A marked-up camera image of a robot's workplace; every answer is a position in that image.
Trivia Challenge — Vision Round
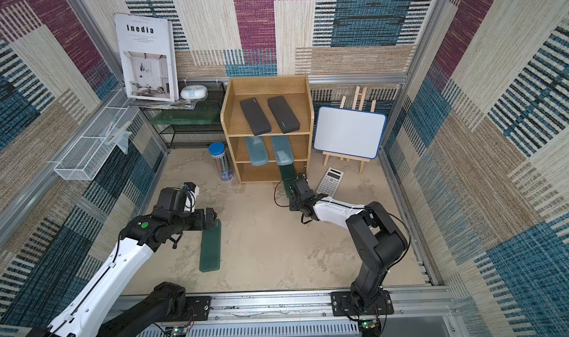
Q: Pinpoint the black wire rack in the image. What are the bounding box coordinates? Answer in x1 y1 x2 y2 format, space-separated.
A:
142 82 226 149

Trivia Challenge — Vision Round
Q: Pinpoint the blue lid cylindrical canister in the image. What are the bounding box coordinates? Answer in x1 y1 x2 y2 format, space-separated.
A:
208 142 233 182

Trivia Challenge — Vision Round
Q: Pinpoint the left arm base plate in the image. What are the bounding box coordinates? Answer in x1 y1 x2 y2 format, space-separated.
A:
182 296 212 322

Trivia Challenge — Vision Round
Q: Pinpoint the light blue pencil case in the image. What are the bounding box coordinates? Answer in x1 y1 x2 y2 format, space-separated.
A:
245 137 269 167
271 136 294 166

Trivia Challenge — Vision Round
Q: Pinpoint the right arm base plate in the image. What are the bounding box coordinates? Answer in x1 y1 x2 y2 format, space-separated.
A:
330 290 394 317

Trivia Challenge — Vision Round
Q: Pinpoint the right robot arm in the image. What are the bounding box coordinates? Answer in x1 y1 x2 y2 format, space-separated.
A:
286 174 410 319

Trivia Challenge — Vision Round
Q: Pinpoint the white round device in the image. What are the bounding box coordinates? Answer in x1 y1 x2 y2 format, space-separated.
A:
180 85 208 101

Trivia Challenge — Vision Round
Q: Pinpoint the wooden three-tier shelf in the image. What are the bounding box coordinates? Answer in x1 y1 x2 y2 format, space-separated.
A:
219 74 315 184

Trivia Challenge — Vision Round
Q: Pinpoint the whiteboard on wooden easel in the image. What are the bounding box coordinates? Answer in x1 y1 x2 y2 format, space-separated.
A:
314 86 388 174

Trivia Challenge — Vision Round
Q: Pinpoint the black pencil case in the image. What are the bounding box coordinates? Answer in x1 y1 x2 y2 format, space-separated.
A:
268 96 300 134
239 98 272 137

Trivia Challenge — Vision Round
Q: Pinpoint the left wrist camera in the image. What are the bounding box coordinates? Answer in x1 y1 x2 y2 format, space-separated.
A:
182 182 199 212

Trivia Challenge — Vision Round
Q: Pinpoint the dark green pencil case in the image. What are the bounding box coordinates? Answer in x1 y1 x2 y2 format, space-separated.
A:
199 219 222 273
279 164 297 199

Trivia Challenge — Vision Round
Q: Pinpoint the Inedia white magazine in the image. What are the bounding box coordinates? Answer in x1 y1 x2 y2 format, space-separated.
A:
114 14 179 102

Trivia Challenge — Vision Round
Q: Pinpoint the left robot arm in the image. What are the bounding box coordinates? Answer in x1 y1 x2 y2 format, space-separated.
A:
28 182 216 336

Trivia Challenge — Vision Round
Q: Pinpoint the white wire basket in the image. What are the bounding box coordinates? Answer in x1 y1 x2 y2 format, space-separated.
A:
54 107 139 181

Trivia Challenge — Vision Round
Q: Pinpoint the white calculator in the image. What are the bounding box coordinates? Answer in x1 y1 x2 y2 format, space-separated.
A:
317 168 344 197

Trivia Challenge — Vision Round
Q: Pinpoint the green tray on rack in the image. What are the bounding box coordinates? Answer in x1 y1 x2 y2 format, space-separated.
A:
151 110 221 125

